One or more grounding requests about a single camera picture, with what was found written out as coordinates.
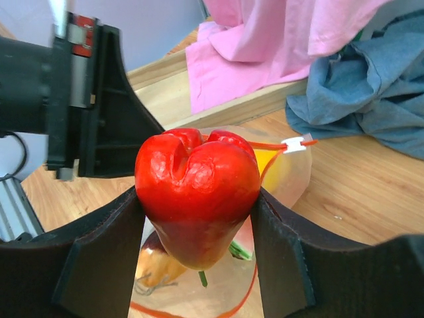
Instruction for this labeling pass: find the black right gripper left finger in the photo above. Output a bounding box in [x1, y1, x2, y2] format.
[1, 187, 145, 317]

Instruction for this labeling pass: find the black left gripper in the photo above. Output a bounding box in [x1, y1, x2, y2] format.
[1, 11, 164, 181]

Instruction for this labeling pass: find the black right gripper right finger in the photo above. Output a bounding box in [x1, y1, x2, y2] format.
[251, 191, 423, 318]

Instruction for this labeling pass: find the watermelon slice toy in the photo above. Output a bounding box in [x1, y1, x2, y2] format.
[229, 222, 254, 261]

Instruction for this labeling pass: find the chocolate eclair toy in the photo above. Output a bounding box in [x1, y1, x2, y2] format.
[135, 231, 187, 288]

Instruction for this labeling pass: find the clear orange zip top bag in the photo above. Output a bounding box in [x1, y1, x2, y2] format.
[130, 127, 314, 317]

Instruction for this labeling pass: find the yellow lemon toy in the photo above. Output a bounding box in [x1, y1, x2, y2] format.
[254, 149, 292, 193]

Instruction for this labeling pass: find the red yellow mango toy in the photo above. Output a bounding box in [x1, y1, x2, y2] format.
[134, 128, 261, 271]

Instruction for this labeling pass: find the pink t-shirt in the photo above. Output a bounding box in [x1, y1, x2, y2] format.
[185, 0, 382, 113]

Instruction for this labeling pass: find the blue crumpled cloth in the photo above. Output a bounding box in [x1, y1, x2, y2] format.
[286, 10, 423, 159]

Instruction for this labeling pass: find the aluminium rail frame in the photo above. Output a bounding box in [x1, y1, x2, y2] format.
[0, 178, 44, 242]

